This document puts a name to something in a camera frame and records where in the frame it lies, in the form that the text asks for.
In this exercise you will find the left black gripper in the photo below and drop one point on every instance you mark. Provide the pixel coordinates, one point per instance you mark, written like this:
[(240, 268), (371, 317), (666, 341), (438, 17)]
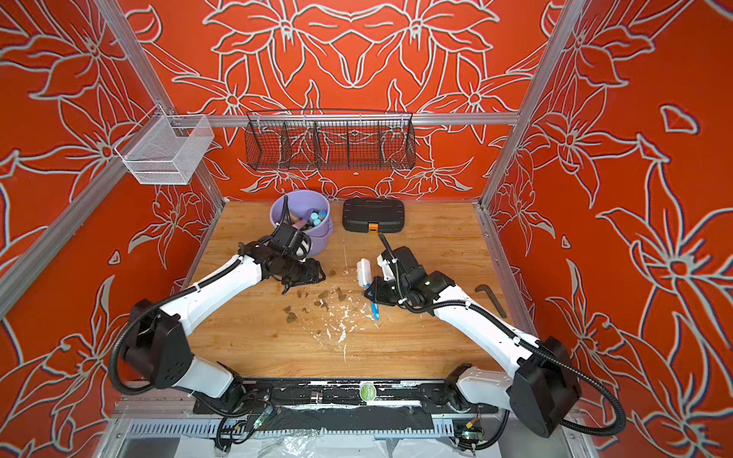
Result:
[(313, 276)]

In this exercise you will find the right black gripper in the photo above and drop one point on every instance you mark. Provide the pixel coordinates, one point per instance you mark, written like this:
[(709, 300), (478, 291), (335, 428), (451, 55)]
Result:
[(380, 291)]

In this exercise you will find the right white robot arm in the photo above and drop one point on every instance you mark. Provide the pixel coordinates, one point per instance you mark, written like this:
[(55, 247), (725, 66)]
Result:
[(540, 386)]

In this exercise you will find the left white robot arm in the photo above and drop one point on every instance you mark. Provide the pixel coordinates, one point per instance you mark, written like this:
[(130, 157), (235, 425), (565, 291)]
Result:
[(153, 351)]

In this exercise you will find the purple plastic bucket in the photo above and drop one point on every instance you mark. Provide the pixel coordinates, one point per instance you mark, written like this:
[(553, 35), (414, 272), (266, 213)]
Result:
[(301, 204)]

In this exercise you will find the black plastic tool case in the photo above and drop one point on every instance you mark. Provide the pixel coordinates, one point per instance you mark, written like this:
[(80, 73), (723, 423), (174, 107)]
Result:
[(373, 215)]

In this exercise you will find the black hex key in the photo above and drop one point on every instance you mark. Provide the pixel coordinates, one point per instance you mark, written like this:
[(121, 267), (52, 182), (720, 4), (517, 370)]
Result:
[(494, 300)]

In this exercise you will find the green round sticker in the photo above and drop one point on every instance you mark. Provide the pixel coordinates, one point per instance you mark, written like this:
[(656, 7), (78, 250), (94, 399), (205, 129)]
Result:
[(368, 392)]

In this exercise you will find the black wire wall basket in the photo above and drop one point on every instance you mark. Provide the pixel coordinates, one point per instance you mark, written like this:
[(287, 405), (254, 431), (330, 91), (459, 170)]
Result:
[(336, 140)]

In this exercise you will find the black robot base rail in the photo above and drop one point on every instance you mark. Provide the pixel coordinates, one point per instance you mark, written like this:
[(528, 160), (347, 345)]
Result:
[(342, 404)]

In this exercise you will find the white wire mesh basket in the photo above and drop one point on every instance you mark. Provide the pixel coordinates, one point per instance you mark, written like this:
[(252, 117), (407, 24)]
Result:
[(164, 149)]

